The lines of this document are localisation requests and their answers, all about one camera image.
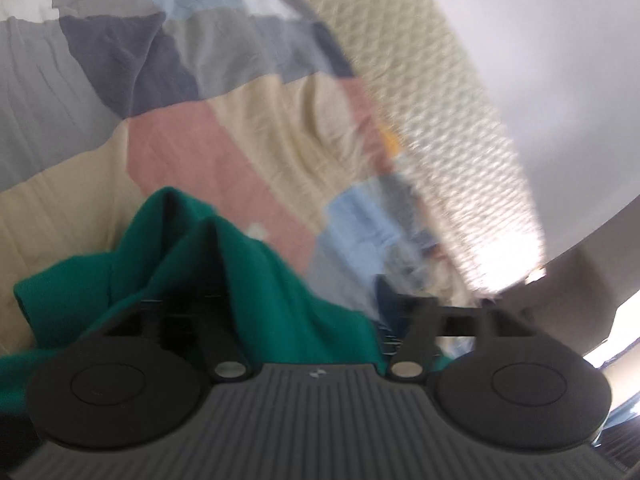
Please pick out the patchwork quilt bedspread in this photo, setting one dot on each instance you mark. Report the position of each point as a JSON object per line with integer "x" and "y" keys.
{"x": 249, "y": 106}

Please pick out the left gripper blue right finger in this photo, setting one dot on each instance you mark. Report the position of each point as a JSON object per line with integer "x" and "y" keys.
{"x": 408, "y": 328}

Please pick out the yellow object by headboard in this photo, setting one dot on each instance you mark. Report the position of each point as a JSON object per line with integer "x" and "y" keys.
{"x": 391, "y": 142}

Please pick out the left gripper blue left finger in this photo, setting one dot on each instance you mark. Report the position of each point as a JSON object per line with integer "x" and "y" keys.
{"x": 219, "y": 343}

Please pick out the green hoodie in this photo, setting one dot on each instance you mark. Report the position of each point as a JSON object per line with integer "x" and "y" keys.
{"x": 178, "y": 245}

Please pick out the cream quilted headboard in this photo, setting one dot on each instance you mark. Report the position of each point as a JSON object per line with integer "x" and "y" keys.
{"x": 456, "y": 152}

